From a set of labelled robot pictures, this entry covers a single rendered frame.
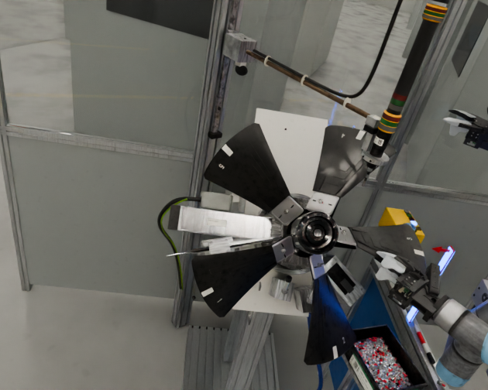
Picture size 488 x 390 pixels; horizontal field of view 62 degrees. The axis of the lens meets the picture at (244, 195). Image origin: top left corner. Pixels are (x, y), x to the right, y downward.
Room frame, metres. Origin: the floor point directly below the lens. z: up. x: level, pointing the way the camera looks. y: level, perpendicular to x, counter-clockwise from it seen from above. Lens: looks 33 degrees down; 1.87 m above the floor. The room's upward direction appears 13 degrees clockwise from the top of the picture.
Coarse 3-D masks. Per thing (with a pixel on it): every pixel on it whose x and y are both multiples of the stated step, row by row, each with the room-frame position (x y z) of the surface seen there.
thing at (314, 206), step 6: (318, 192) 1.04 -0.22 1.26; (312, 198) 1.03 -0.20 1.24; (318, 198) 1.02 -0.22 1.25; (324, 198) 1.02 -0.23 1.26; (330, 198) 1.01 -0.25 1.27; (336, 198) 1.00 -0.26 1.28; (312, 204) 1.01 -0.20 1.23; (318, 204) 1.00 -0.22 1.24; (324, 204) 1.00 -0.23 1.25; (312, 210) 0.99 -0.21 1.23; (318, 210) 0.99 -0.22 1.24; (324, 210) 0.98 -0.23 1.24; (330, 210) 0.97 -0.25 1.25
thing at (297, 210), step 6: (288, 198) 0.97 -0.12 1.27; (282, 204) 0.97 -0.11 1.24; (288, 204) 0.97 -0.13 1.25; (294, 204) 0.96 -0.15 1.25; (276, 210) 0.98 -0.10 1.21; (282, 210) 0.97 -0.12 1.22; (294, 210) 0.96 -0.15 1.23; (300, 210) 0.96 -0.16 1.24; (276, 216) 0.98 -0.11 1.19; (282, 216) 0.97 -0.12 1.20; (288, 216) 0.97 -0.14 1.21; (294, 216) 0.96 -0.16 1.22; (282, 222) 0.97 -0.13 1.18; (288, 222) 0.96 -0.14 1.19
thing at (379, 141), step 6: (432, 0) 0.95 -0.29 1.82; (438, 0) 0.94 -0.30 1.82; (444, 0) 0.94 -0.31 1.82; (378, 132) 0.96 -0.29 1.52; (384, 132) 0.95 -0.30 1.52; (378, 138) 0.95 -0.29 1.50; (384, 138) 0.94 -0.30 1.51; (378, 144) 0.95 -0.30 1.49; (384, 144) 0.94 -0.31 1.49; (372, 150) 0.96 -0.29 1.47; (378, 150) 0.95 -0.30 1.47; (384, 150) 0.95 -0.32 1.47; (378, 156) 0.95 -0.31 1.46; (372, 168) 0.95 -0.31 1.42
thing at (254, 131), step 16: (256, 128) 1.03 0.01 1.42; (240, 144) 1.02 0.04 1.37; (256, 144) 1.02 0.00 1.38; (224, 160) 1.02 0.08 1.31; (240, 160) 1.01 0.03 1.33; (256, 160) 1.00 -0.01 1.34; (272, 160) 1.00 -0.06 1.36; (208, 176) 1.01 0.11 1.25; (224, 176) 1.01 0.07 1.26; (240, 176) 1.00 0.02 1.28; (256, 176) 0.99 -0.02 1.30; (272, 176) 0.98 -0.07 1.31; (240, 192) 1.00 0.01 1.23; (256, 192) 0.99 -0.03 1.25; (272, 192) 0.98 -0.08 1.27; (288, 192) 0.97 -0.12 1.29; (272, 208) 0.98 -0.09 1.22
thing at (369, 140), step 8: (368, 120) 0.99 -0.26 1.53; (376, 120) 0.97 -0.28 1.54; (368, 128) 0.97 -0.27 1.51; (376, 128) 0.97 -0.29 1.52; (368, 136) 0.97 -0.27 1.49; (368, 144) 0.97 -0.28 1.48; (368, 152) 0.96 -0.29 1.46; (368, 160) 0.93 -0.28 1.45; (376, 160) 0.93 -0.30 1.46; (384, 160) 0.94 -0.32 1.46
